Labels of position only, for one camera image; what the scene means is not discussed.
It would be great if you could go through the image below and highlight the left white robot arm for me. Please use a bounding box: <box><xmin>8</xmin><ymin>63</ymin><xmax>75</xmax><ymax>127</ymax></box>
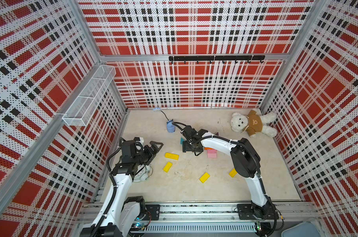
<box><xmin>80</xmin><ymin>137</ymin><xmax>163</xmax><ymax>237</ymax></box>

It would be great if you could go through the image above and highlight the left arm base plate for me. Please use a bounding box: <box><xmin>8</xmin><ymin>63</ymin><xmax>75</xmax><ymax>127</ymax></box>
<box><xmin>137</xmin><ymin>204</ymin><xmax>161</xmax><ymax>221</ymax></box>

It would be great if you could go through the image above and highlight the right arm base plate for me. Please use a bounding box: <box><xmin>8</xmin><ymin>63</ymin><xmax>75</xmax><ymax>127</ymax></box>
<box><xmin>237</xmin><ymin>202</ymin><xmax>279</xmax><ymax>220</ymax></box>

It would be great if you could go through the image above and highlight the white teddy bear brown hoodie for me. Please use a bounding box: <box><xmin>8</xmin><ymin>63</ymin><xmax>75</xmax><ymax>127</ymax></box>
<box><xmin>230</xmin><ymin>110</ymin><xmax>278</xmax><ymax>138</ymax></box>

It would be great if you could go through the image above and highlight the white twin-bell alarm clock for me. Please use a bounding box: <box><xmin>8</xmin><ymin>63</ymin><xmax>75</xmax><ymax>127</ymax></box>
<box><xmin>133</xmin><ymin>165</ymin><xmax>153</xmax><ymax>183</ymax></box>

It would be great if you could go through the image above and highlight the pink block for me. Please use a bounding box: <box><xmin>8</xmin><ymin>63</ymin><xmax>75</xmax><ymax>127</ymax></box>
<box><xmin>207</xmin><ymin>153</ymin><xmax>217</xmax><ymax>159</ymax></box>
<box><xmin>207</xmin><ymin>149</ymin><xmax>217</xmax><ymax>154</ymax></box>

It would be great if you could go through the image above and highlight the grey bin bottom right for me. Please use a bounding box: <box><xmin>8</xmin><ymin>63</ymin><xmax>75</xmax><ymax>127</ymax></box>
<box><xmin>281</xmin><ymin>222</ymin><xmax>321</xmax><ymax>237</ymax></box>

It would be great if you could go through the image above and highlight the blue plastic toy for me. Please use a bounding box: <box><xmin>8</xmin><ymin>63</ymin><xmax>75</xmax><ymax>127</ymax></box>
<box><xmin>166</xmin><ymin>119</ymin><xmax>176</xmax><ymax>133</ymax></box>

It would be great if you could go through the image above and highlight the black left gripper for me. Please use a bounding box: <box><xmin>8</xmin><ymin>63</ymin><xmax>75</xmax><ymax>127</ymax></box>
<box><xmin>133</xmin><ymin>141</ymin><xmax>163</xmax><ymax>166</ymax></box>

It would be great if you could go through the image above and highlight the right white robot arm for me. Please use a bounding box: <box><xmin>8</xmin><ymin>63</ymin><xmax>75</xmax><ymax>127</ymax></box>
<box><xmin>181</xmin><ymin>125</ymin><xmax>277</xmax><ymax>220</ymax></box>

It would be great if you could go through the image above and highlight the black wall hook rail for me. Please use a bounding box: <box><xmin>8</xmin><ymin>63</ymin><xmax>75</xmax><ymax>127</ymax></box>
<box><xmin>169</xmin><ymin>55</ymin><xmax>265</xmax><ymax>62</ymax></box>

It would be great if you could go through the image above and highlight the yellow block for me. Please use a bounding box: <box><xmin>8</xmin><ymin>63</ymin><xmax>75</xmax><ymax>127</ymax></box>
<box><xmin>165</xmin><ymin>153</ymin><xmax>179</xmax><ymax>161</ymax></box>
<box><xmin>199</xmin><ymin>172</ymin><xmax>210</xmax><ymax>183</ymax></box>
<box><xmin>229</xmin><ymin>169</ymin><xmax>237</xmax><ymax>178</ymax></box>
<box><xmin>163</xmin><ymin>162</ymin><xmax>173</xmax><ymax>173</ymax></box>

